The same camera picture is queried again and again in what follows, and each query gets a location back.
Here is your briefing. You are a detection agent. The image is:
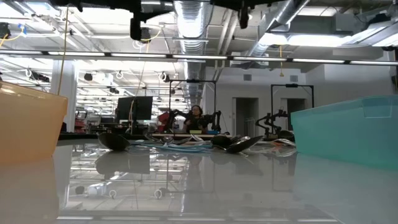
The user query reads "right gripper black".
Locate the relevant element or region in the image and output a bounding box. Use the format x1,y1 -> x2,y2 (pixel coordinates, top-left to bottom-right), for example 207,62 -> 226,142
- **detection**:
238,4 -> 251,29

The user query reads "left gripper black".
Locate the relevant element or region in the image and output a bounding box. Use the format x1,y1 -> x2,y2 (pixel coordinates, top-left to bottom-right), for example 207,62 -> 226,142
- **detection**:
129,12 -> 143,41

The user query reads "silver spoon orange handle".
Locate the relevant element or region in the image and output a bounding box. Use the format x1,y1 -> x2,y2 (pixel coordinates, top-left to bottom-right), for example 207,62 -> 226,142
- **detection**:
273,138 -> 297,147

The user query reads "long ceiling light bar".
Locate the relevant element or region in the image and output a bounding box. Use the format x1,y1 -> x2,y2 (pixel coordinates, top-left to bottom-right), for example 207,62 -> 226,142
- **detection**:
0,49 -> 398,67

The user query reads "black computer monitor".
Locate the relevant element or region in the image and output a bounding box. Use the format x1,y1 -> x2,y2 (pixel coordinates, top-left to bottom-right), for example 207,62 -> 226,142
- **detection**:
116,95 -> 154,122

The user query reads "red background machine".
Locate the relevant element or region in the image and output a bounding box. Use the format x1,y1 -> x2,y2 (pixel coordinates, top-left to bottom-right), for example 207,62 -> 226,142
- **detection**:
157,111 -> 171,133

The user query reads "white pillar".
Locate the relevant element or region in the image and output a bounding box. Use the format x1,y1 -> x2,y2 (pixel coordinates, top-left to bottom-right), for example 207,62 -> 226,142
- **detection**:
50,60 -> 79,133

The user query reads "person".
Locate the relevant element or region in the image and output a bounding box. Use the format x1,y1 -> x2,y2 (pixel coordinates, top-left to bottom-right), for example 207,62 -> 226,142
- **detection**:
183,105 -> 208,134

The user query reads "background wooden table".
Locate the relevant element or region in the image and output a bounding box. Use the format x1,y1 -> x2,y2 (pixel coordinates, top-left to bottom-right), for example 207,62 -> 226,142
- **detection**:
151,133 -> 233,138

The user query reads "black ceiling box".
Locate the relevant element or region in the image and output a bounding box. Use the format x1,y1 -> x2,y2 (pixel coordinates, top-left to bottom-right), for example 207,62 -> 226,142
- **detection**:
0,22 -> 12,40

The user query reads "orange plastic tray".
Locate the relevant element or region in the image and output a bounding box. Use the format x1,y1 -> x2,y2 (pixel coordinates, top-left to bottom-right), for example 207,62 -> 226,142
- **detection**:
0,80 -> 68,164

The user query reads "teal plastic tray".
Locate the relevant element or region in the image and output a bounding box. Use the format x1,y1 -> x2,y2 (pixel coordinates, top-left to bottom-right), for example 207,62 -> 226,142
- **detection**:
290,95 -> 398,170

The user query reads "white glossy table mat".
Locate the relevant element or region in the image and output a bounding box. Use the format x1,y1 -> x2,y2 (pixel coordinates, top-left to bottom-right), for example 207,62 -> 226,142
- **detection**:
0,138 -> 398,224

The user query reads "grey rectangular air duct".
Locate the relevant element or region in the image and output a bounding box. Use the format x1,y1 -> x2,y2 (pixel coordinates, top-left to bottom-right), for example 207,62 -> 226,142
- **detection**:
267,14 -> 355,47

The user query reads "yellow hanging cord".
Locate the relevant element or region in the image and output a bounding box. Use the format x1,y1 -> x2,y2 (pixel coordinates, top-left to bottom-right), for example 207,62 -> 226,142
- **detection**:
279,45 -> 285,78

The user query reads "yellow cable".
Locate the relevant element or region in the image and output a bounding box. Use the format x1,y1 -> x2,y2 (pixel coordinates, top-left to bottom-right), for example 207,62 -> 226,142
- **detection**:
57,6 -> 70,96

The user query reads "black background station frame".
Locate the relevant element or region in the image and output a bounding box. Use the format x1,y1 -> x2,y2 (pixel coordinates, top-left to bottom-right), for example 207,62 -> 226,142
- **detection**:
270,83 -> 315,131
169,79 -> 218,134

